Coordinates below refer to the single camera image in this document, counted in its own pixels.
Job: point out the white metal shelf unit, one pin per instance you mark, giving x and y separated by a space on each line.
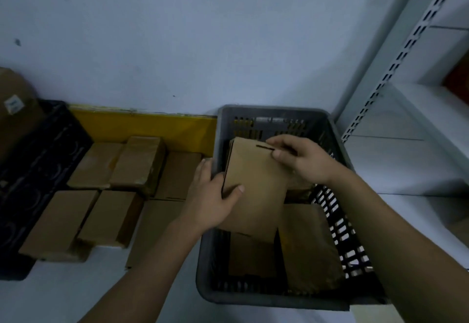
414 114

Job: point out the rows of brown cardboard boxes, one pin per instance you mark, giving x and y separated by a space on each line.
113 201

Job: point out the black plastic crate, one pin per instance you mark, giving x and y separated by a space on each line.
33 187

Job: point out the person's right hand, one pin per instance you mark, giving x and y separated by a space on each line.
311 163

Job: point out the person's right forearm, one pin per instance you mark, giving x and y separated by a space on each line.
399 253

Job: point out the person's left hand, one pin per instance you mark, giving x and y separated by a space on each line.
205 205

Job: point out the yellow plastic tray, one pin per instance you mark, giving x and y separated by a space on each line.
154 126

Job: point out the person's right thumb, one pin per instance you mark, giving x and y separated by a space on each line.
282 156

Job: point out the small brown cardboard box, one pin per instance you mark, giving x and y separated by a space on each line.
256 187
311 249
252 256

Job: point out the grey plastic crate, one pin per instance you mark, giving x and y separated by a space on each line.
216 260

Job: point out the person's left thumb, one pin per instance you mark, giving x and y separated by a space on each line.
231 196

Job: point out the person's left forearm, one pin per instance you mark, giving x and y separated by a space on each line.
146 278

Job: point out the large labelled cardboard carton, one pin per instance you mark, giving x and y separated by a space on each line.
18 128

